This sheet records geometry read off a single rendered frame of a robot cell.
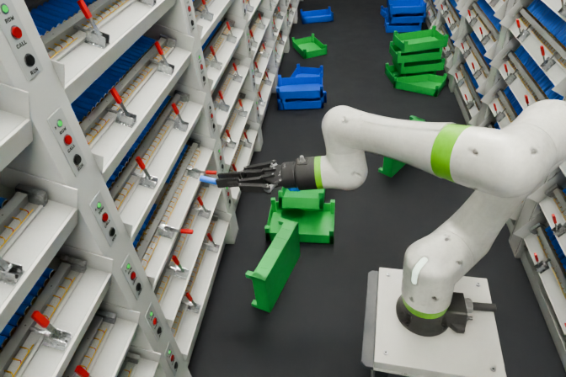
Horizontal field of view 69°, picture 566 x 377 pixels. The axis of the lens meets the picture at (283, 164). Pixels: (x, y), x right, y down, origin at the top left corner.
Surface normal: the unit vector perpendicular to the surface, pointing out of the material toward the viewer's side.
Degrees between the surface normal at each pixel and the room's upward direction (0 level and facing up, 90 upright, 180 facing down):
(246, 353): 0
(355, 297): 0
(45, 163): 90
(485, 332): 3
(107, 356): 22
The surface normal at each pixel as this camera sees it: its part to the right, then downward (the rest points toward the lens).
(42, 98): 0.99, 0.02
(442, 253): 0.00, -0.74
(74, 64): 0.31, -0.72
